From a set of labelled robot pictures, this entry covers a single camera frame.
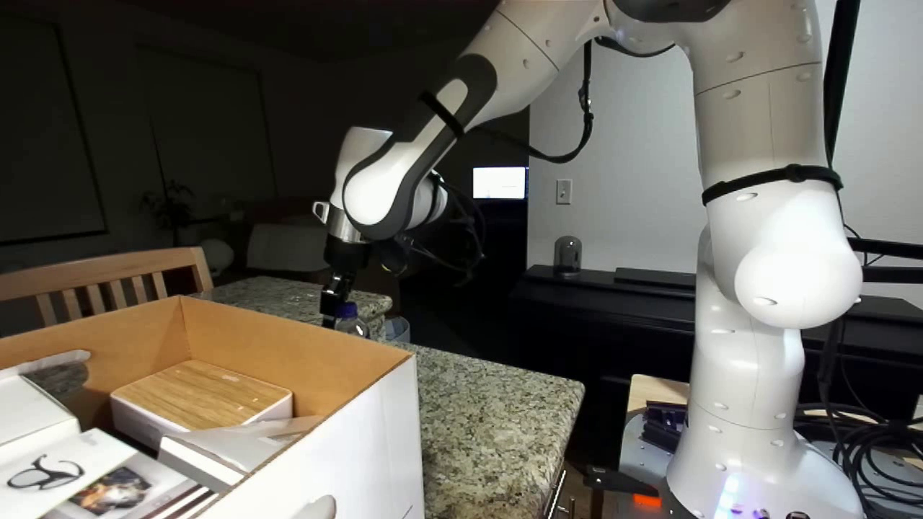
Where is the glass jar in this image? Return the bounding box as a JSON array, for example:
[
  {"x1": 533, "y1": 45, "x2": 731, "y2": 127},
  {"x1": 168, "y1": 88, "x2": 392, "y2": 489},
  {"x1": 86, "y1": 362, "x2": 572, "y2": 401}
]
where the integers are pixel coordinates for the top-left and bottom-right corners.
[{"x1": 550, "y1": 235, "x2": 585, "y2": 277}]

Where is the photo card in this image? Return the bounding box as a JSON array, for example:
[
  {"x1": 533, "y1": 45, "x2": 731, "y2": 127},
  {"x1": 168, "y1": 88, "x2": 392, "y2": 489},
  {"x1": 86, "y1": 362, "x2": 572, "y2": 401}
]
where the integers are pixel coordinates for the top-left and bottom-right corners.
[{"x1": 43, "y1": 451, "x2": 224, "y2": 519}]

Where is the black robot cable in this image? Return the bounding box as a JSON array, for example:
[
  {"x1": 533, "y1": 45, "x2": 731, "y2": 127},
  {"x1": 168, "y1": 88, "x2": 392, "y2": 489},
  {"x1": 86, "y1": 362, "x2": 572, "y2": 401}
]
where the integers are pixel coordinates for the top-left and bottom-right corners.
[{"x1": 519, "y1": 35, "x2": 599, "y2": 169}]

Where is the wood grain box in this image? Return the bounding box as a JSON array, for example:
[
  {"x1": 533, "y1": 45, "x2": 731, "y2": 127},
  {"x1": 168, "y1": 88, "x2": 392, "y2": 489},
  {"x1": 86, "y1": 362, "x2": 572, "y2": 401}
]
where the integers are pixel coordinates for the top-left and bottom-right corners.
[{"x1": 106, "y1": 357, "x2": 298, "y2": 448}]

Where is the black stand pole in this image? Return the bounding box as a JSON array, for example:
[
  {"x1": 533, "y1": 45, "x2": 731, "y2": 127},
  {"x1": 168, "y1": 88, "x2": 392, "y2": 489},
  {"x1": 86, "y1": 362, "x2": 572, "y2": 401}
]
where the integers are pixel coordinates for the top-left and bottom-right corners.
[{"x1": 823, "y1": 0, "x2": 866, "y2": 169}]

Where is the booklet with glasses picture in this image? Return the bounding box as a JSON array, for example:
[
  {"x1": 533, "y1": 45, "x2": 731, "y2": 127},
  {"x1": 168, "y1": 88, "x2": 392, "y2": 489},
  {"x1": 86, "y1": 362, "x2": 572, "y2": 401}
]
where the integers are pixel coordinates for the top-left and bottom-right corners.
[{"x1": 0, "y1": 427, "x2": 145, "y2": 519}]

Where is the white cardboard box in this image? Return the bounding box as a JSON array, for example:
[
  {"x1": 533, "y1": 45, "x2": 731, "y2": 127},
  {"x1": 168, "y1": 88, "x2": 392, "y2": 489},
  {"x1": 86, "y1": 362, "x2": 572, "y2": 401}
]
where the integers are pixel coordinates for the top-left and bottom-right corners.
[{"x1": 0, "y1": 295, "x2": 426, "y2": 519}]

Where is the black cable pile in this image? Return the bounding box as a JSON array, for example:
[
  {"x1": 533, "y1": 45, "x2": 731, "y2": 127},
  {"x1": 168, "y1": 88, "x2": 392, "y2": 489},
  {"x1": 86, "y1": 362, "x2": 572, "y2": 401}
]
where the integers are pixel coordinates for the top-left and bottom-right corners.
[{"x1": 793, "y1": 401, "x2": 923, "y2": 506}]

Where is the flat white box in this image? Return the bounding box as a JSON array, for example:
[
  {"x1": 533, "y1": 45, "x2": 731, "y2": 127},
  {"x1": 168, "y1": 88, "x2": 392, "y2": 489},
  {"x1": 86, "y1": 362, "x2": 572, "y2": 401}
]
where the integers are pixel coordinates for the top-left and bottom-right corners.
[{"x1": 157, "y1": 417, "x2": 322, "y2": 492}]

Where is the clear bottle with blue label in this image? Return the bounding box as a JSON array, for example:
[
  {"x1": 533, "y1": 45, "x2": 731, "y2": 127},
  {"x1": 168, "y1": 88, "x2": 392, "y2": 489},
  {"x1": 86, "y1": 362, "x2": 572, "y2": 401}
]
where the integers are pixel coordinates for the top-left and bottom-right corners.
[{"x1": 330, "y1": 298, "x2": 412, "y2": 349}]

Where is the large white box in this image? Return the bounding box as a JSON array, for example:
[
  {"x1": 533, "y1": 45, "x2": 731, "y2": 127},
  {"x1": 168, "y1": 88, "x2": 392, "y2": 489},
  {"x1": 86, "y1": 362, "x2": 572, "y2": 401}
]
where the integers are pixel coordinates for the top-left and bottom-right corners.
[{"x1": 0, "y1": 366, "x2": 86, "y2": 476}]

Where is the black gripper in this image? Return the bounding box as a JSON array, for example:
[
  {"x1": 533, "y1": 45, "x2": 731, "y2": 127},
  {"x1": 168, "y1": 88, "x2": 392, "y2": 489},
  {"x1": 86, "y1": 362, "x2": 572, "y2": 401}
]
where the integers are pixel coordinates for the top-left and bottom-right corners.
[{"x1": 318, "y1": 236, "x2": 390, "y2": 327}]

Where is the black low console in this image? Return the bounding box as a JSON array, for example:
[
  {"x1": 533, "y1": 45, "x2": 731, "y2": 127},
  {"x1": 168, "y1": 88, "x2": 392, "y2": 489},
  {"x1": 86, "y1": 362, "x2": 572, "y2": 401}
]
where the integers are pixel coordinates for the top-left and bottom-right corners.
[{"x1": 504, "y1": 262, "x2": 923, "y2": 467}]

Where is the lit white monitor screen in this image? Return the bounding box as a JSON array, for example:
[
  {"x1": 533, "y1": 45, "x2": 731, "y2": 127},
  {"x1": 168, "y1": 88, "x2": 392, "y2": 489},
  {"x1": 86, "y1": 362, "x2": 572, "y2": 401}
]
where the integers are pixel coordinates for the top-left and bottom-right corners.
[{"x1": 467, "y1": 164, "x2": 532, "y2": 206}]

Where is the wooden slat-back chair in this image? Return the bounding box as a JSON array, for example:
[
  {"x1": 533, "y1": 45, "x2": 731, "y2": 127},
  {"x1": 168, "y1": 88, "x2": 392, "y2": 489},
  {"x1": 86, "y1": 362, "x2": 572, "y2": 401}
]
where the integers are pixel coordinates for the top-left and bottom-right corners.
[{"x1": 0, "y1": 246, "x2": 216, "y2": 331}]

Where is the small black device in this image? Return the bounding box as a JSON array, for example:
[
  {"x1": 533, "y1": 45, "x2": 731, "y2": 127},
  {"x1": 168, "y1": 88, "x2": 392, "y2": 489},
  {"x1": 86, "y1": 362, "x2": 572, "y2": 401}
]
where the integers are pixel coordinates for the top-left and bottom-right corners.
[{"x1": 640, "y1": 399, "x2": 693, "y2": 454}]

